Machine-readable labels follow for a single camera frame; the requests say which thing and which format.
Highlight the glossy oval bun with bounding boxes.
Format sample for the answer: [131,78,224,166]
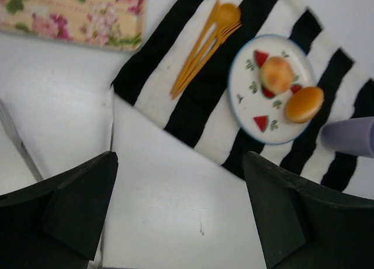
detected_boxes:
[285,87,324,123]

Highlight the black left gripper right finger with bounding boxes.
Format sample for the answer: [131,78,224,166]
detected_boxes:
[243,151,373,268]

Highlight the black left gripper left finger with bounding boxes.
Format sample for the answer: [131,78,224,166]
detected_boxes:
[0,150,119,269]

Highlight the watermelon pattern plate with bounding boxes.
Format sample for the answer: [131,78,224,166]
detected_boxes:
[227,35,316,145]

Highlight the purple padded finger of the right gripper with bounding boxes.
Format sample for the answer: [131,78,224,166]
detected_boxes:
[321,116,373,158]

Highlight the steel kitchen tongs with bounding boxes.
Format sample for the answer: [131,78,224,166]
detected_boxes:
[0,100,115,269]

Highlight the floral serving tray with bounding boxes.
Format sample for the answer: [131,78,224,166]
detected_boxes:
[1,0,146,51]

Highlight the orange plastic spoon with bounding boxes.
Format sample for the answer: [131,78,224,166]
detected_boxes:
[171,2,241,100]

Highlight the black white striped cloth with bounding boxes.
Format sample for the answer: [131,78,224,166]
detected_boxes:
[113,0,373,194]

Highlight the small round bun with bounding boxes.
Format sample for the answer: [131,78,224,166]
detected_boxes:
[260,56,295,95]

